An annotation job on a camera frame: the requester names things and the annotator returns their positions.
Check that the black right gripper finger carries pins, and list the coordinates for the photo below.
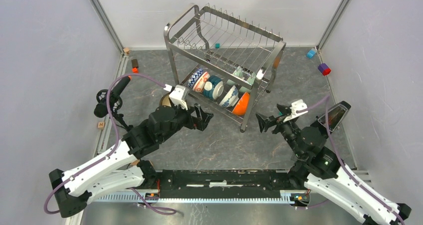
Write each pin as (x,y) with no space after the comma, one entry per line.
(265,122)
(284,109)

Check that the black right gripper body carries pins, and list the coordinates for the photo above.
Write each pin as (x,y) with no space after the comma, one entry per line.
(289,127)

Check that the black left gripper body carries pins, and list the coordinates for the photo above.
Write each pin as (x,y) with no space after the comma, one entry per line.
(191,121)

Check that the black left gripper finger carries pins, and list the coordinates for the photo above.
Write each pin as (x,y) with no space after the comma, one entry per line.
(204,121)
(198,109)

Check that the blue white floral bowl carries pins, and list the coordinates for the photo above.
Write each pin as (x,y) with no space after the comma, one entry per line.
(231,98)

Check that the black patterned bowl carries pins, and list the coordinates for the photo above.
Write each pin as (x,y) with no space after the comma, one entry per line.
(165,100)

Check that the stainless steel dish rack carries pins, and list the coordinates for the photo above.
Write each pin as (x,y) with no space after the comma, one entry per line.
(254,48)

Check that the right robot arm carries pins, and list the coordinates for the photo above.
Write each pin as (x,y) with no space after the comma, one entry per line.
(321,170)

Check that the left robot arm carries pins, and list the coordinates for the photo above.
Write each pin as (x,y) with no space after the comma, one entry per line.
(74,189)

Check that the teal glazed bowl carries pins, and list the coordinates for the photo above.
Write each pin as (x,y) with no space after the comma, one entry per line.
(213,88)

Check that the orange bowl white inside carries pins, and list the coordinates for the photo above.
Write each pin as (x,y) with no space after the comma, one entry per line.
(241,107)

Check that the blue white zigzag bowl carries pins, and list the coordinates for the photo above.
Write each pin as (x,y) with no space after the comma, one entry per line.
(195,77)

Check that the pale green bowl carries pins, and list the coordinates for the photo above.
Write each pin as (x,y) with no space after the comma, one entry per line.
(244,76)

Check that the black metronome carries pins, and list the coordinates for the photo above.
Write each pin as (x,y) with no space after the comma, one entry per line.
(336,114)

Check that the red purple block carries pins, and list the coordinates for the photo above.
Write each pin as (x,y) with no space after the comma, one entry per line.
(324,69)

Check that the light blue block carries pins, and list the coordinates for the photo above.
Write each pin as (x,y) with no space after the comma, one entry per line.
(311,53)

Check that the black mini tripod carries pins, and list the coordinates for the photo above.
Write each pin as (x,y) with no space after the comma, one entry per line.
(119,118)

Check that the brown block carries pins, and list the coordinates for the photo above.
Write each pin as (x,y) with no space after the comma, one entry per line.
(134,63)

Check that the black microphone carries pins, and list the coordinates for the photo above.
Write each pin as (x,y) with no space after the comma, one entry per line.
(115,101)

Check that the wooden cube corner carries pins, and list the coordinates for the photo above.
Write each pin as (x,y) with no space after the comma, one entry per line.
(126,51)

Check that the wooden letter cube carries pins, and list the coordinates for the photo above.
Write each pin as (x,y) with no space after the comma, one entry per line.
(101,125)

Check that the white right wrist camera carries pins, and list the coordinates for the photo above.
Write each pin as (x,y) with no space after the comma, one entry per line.
(297,108)

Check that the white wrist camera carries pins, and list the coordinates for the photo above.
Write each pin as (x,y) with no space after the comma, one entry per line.
(178,95)
(297,108)

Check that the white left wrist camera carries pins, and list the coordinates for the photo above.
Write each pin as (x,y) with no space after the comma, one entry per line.
(178,95)

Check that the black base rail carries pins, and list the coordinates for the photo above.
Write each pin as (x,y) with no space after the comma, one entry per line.
(224,184)

